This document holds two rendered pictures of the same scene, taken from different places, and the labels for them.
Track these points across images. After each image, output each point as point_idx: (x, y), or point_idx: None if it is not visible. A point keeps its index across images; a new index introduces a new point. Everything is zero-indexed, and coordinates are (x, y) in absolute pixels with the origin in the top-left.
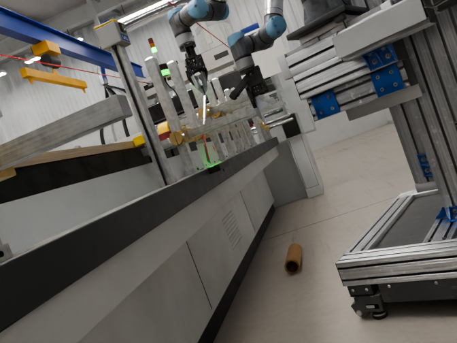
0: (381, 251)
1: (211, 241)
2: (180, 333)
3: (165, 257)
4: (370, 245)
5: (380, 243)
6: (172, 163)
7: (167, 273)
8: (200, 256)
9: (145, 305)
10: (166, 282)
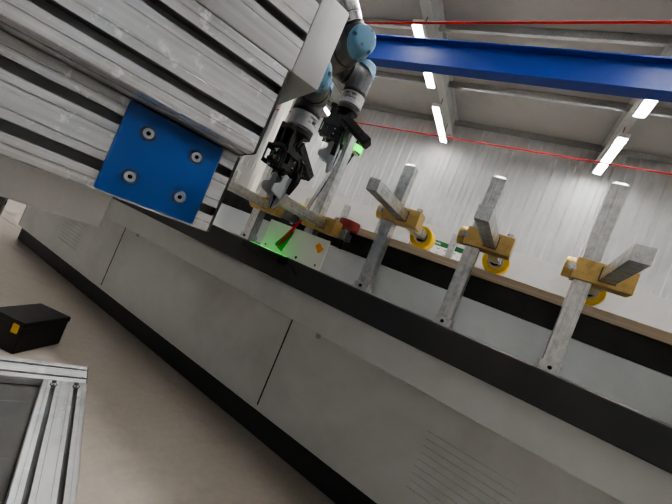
0: (12, 369)
1: (341, 390)
2: (208, 346)
3: (158, 243)
4: (42, 389)
5: (26, 412)
6: (359, 265)
7: (237, 311)
8: (296, 364)
9: (202, 296)
10: (230, 313)
